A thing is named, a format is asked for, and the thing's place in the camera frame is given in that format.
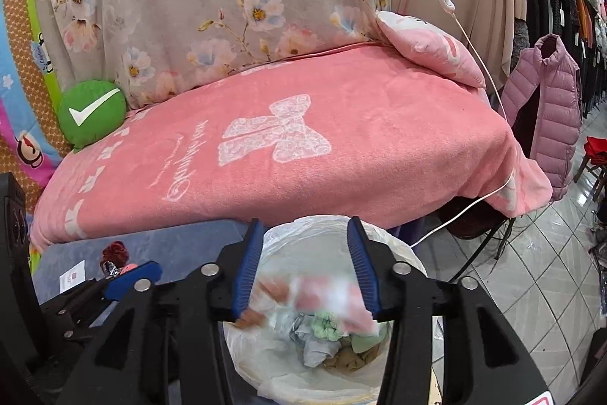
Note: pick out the pink pillow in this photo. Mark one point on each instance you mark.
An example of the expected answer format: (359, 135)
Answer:
(427, 49)

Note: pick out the white paper tag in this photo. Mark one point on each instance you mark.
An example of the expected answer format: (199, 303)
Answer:
(72, 277)

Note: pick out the leopard print scrunchie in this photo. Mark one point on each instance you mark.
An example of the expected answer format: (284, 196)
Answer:
(109, 270)

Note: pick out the colourful cartoon printed blanket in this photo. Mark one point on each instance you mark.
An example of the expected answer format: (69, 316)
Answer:
(23, 101)

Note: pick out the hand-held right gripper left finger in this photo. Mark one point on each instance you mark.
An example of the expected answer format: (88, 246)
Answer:
(249, 262)

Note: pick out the pink bow print blanket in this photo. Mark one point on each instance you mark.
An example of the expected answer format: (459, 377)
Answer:
(379, 158)

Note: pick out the red cloth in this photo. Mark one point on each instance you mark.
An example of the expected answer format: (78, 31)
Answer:
(597, 151)

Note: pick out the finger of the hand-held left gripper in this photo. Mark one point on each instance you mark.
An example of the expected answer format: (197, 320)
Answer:
(128, 281)

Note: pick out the beige stocking cloth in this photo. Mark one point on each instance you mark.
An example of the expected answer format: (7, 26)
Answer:
(346, 357)

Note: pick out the dark red scrunchie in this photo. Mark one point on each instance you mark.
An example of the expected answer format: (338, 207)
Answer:
(114, 252)

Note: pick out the green check mark cushion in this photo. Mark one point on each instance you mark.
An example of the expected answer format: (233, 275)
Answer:
(90, 120)

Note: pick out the bin with white plastic liner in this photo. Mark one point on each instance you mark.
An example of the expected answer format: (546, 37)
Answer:
(308, 253)

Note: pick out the pink and white packet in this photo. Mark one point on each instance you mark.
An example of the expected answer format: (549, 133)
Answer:
(327, 296)

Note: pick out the pink puffer vest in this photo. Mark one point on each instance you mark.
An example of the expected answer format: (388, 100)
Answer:
(555, 111)

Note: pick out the black folding chair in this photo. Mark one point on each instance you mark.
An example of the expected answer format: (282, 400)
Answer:
(474, 215)

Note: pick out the pink strawberry plush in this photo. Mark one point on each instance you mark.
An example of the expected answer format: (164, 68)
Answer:
(128, 268)

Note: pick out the grey floral blanket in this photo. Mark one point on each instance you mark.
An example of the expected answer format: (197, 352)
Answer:
(213, 6)

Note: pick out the green fluffy scrunchie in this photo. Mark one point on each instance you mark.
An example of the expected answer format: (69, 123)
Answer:
(327, 324)

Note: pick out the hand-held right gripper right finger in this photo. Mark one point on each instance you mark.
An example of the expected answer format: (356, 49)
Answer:
(363, 262)

